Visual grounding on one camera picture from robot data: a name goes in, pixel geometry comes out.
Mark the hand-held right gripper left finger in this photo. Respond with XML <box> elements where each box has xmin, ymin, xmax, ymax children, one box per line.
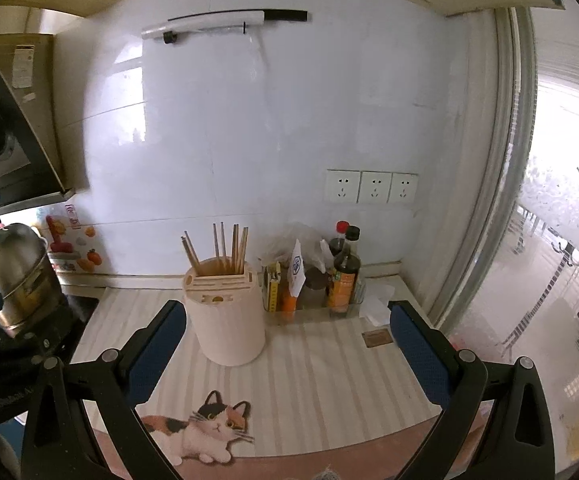
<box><xmin>22</xmin><ymin>300</ymin><xmax>186</xmax><ymax>480</ymax></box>

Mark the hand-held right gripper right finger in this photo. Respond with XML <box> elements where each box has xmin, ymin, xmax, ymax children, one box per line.
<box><xmin>388</xmin><ymin>301</ymin><xmax>559</xmax><ymax>480</ymax></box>

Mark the pale pink utensil holder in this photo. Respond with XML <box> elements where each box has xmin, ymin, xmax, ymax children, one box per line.
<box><xmin>182</xmin><ymin>256</ymin><xmax>266</xmax><ymax>366</ymax></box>

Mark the group of wooden chopsticks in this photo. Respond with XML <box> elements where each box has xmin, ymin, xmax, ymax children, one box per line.
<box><xmin>182</xmin><ymin>221</ymin><xmax>250</xmax><ymax>277</ymax></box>

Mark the person's left forearm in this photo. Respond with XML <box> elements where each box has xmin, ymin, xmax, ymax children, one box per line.
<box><xmin>0</xmin><ymin>429</ymin><xmax>22</xmax><ymax>480</ymax></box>

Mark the small brown square card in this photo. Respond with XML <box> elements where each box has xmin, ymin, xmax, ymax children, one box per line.
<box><xmin>362</xmin><ymin>330</ymin><xmax>394</xmax><ymax>349</ymax></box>

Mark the stainless steel pot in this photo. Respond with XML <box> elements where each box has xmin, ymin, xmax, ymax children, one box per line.
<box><xmin>0</xmin><ymin>214</ymin><xmax>66</xmax><ymax>339</ymax></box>

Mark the white crumpled tissue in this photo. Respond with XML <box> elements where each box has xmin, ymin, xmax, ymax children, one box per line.
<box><xmin>359</xmin><ymin>284</ymin><xmax>396</xmax><ymax>326</ymax></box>

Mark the black cooktop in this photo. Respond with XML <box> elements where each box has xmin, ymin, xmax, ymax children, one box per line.
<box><xmin>0</xmin><ymin>294</ymin><xmax>101</xmax><ymax>361</ymax></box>

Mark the striped mat with cat print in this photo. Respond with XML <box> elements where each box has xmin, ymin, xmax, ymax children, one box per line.
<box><xmin>72</xmin><ymin>287</ymin><xmax>485</xmax><ymax>480</ymax></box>

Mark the dark sauce bottle orange label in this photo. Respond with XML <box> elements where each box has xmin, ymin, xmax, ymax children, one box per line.
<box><xmin>329</xmin><ymin>226</ymin><xmax>363</xmax><ymax>312</ymax></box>

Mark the clear plastic condiment tray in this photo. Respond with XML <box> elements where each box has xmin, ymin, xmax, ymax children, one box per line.
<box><xmin>263</xmin><ymin>275</ymin><xmax>368</xmax><ymax>327</ymax></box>

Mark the dark sauce bottle red cap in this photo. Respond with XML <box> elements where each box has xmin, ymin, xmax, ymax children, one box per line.
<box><xmin>327</xmin><ymin>221</ymin><xmax>351</xmax><ymax>262</ymax></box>

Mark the yellow box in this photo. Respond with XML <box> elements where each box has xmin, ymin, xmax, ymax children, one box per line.
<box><xmin>264</xmin><ymin>262</ymin><xmax>283</xmax><ymax>312</ymax></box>

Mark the orange packet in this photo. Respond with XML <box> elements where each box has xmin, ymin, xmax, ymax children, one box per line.
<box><xmin>280</xmin><ymin>280</ymin><xmax>300</xmax><ymax>314</ymax></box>

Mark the white packet with blue logo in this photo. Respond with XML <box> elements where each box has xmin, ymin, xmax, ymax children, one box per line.
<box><xmin>286</xmin><ymin>239</ymin><xmax>311</xmax><ymax>294</ymax></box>

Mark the clear plastic bag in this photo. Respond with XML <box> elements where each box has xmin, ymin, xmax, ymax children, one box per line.
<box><xmin>263</xmin><ymin>222</ymin><xmax>331</xmax><ymax>272</ymax></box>

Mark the range hood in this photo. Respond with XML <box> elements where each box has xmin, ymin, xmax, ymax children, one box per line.
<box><xmin>0</xmin><ymin>32</ymin><xmax>77</xmax><ymax>218</ymax></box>

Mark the colourful wall sticker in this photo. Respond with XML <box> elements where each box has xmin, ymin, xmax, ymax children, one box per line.
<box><xmin>44</xmin><ymin>202</ymin><xmax>105</xmax><ymax>276</ymax></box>

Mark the white wall socket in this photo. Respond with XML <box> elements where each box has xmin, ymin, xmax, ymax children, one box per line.
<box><xmin>391</xmin><ymin>173</ymin><xmax>419</xmax><ymax>206</ymax></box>
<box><xmin>326</xmin><ymin>170</ymin><xmax>361</xmax><ymax>204</ymax></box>
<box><xmin>359</xmin><ymin>171</ymin><xmax>393</xmax><ymax>205</ymax></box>

